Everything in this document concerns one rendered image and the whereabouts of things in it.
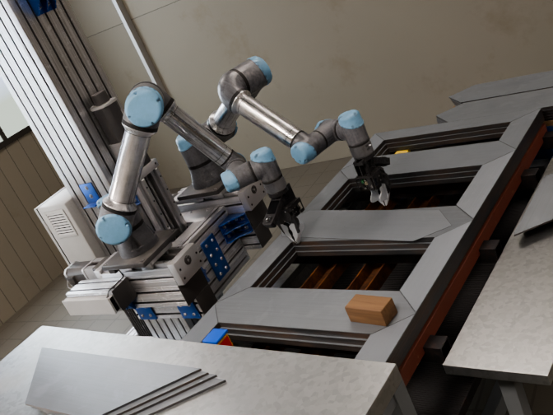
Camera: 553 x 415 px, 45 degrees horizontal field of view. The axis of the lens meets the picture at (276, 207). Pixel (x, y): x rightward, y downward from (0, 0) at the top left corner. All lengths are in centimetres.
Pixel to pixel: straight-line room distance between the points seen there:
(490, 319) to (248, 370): 70
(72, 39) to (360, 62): 282
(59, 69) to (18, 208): 334
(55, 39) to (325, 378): 168
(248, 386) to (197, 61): 449
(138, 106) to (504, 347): 126
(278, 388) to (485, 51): 364
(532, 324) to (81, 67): 179
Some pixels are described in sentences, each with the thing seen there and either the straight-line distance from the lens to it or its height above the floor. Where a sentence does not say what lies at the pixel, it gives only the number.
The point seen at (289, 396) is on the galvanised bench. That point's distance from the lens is 138.
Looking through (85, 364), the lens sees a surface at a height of 107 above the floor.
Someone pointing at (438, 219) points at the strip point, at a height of 87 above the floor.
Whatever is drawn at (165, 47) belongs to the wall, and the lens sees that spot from 587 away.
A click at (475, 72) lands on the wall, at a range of 482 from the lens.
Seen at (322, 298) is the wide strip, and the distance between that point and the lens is 198.
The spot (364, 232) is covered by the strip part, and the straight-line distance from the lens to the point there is 223.
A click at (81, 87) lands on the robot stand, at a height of 161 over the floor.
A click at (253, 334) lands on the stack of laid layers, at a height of 84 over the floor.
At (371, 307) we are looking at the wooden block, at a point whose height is 92.
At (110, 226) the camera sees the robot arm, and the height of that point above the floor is 122.
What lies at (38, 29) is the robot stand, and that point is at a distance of 256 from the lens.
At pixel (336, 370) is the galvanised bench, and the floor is 105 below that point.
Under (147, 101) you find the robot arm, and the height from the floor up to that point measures 154.
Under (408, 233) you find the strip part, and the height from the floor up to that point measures 87.
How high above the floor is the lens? 187
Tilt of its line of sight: 22 degrees down
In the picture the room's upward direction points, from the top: 25 degrees counter-clockwise
